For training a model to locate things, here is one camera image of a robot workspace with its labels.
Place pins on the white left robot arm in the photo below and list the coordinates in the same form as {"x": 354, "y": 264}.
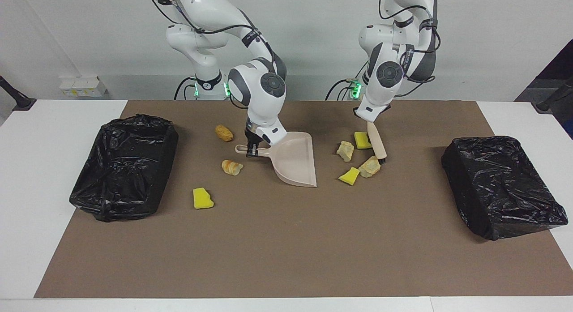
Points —
{"x": 380, "y": 92}

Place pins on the pale cream bread chunk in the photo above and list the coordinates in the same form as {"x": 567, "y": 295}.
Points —
{"x": 345, "y": 151}

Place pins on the tan layered bread chunk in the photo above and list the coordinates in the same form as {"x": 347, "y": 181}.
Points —
{"x": 369, "y": 167}

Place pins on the yellow sponge piece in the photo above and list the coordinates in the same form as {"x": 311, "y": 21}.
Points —
{"x": 202, "y": 199}
{"x": 349, "y": 176}
{"x": 361, "y": 140}

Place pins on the black bag covered bin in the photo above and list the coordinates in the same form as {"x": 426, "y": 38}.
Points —
{"x": 501, "y": 186}

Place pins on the white wall socket box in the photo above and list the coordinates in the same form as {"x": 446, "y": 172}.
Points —
{"x": 83, "y": 86}

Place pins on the brown table mat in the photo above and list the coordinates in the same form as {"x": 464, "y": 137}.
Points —
{"x": 286, "y": 262}

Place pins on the beige plastic dustpan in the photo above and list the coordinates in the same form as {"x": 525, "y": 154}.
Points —
{"x": 295, "y": 162}

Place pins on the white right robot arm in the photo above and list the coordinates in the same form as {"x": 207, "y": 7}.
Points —
{"x": 257, "y": 106}

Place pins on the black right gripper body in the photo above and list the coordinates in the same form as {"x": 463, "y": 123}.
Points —
{"x": 256, "y": 135}

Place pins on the black stand foot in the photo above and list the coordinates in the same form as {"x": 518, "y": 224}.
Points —
{"x": 15, "y": 97}
{"x": 555, "y": 97}

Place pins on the open black bag lined bin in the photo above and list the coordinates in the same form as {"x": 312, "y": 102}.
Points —
{"x": 112, "y": 168}

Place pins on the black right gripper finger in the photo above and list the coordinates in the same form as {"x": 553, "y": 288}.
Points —
{"x": 250, "y": 151}
{"x": 256, "y": 151}

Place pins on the brown bread bun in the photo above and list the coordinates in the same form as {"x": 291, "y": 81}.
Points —
{"x": 224, "y": 133}

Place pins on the orange striped croissant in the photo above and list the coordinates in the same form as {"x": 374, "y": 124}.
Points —
{"x": 232, "y": 168}

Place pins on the beige hand brush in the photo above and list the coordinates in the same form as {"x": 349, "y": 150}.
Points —
{"x": 377, "y": 142}

